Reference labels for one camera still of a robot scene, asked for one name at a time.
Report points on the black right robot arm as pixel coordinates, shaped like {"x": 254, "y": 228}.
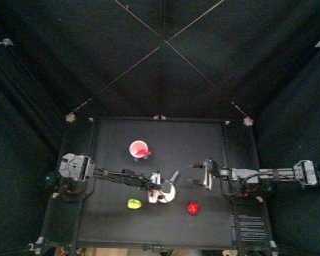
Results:
{"x": 274, "y": 173}

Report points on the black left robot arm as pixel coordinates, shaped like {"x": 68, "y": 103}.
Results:
{"x": 77, "y": 166}

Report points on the yellow-green toy fruit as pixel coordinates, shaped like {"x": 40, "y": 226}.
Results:
{"x": 133, "y": 203}

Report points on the red toy fruit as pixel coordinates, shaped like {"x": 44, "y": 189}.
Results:
{"x": 192, "y": 208}

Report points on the red and pink toy cup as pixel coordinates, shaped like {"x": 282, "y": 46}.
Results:
{"x": 139, "y": 149}

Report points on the white text label sticker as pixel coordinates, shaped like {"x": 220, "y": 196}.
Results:
{"x": 251, "y": 228}

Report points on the black cloth backdrop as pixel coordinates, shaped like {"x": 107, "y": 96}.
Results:
{"x": 56, "y": 73}

